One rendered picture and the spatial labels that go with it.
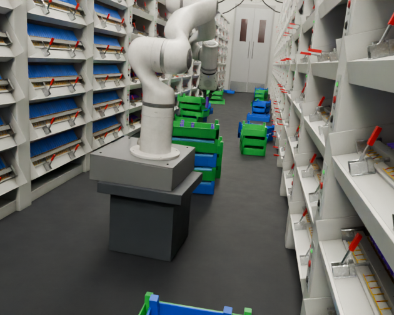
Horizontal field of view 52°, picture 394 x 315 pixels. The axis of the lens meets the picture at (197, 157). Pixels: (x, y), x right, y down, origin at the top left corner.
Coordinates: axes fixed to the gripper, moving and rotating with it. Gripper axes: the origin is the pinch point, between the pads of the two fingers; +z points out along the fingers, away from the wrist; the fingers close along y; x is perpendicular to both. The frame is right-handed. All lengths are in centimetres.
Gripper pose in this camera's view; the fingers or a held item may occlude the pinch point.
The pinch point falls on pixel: (207, 95)
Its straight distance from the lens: 231.1
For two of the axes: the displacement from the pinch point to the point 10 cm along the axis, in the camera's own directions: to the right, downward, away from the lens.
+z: -0.3, 7.6, 6.5
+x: 1.5, -6.4, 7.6
